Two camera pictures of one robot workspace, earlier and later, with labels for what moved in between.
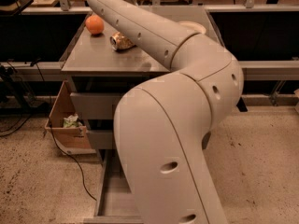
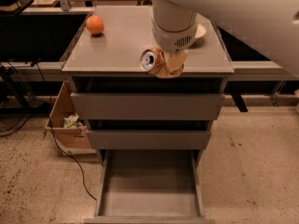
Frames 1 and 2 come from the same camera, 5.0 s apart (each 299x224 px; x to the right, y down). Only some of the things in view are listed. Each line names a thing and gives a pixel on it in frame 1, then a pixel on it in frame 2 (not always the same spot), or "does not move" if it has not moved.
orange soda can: [120, 41] → [152, 61]
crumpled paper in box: [71, 121] does not move
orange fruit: [94, 24] does not move
